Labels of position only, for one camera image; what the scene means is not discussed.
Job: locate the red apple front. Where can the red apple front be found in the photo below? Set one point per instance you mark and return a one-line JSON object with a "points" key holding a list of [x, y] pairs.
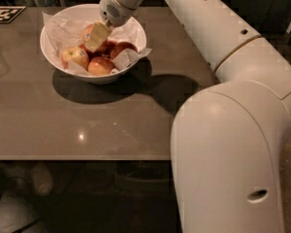
{"points": [[100, 66]]}

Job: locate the white ceramic bowl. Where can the white ceramic bowl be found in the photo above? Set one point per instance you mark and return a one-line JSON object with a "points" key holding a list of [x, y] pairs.
{"points": [[64, 30]]}

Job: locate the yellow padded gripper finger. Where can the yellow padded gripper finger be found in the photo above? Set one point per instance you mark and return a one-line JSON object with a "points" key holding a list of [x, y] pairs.
{"points": [[100, 33]]}

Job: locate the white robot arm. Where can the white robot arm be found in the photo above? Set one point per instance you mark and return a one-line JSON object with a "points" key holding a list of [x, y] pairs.
{"points": [[226, 139]]}

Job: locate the black white fiducial marker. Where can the black white fiducial marker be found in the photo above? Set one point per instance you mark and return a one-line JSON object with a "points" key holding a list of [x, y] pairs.
{"points": [[9, 13]]}

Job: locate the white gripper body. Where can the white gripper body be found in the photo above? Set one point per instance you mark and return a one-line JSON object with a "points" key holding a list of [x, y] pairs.
{"points": [[114, 11]]}

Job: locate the yellow-red apple left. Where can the yellow-red apple left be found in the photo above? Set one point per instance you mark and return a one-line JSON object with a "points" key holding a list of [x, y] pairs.
{"points": [[76, 55]]}

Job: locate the red apple right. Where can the red apple right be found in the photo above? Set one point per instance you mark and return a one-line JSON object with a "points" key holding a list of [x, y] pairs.
{"points": [[119, 47]]}

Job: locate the dark red apple hidden middle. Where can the dark red apple hidden middle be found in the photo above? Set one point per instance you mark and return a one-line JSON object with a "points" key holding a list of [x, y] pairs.
{"points": [[111, 45]]}

